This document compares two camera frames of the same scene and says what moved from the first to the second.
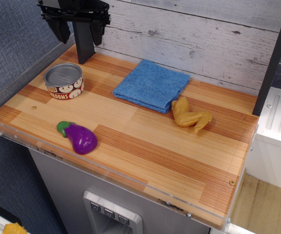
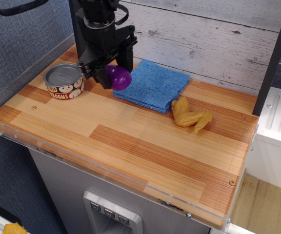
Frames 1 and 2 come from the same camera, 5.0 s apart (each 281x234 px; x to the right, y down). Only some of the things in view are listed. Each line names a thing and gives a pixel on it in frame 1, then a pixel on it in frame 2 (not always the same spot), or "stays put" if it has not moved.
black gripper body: (75, 10) → (101, 45)
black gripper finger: (97, 28) → (126, 60)
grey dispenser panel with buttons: (105, 217) stays put
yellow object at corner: (14, 228) stays put
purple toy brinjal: (83, 140) → (120, 78)
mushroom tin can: (64, 81) stays put
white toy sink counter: (272, 158) stays put
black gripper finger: (61, 28) → (101, 75)
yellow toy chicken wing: (184, 117) stays put
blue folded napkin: (152, 85) stays put
